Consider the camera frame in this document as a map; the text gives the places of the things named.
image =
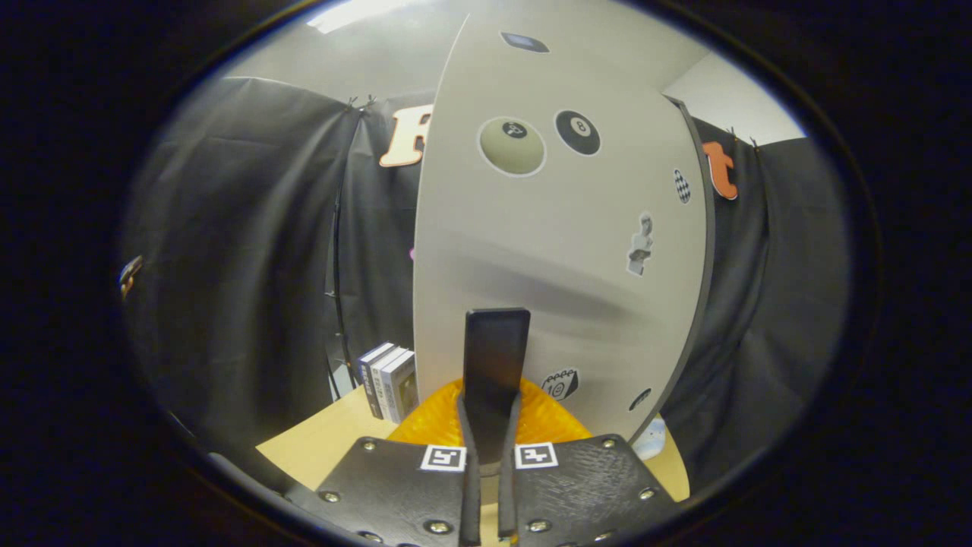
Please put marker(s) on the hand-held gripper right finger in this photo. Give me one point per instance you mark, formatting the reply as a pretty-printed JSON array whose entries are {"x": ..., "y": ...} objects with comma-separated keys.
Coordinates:
[{"x": 507, "y": 494}]

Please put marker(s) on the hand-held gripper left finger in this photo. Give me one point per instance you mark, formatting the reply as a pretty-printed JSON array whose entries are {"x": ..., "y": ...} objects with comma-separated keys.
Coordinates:
[{"x": 471, "y": 494}]

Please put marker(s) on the pale grey cabinet door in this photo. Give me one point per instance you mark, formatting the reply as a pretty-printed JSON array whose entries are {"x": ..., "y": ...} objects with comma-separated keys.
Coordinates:
[{"x": 531, "y": 228}]

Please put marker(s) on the pale blue white object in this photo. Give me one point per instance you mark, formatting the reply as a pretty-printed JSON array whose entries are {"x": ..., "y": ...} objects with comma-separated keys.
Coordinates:
[{"x": 651, "y": 441}]

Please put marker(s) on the dark grey cabinet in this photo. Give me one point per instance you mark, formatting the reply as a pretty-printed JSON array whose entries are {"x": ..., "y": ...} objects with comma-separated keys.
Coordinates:
[{"x": 711, "y": 251}]

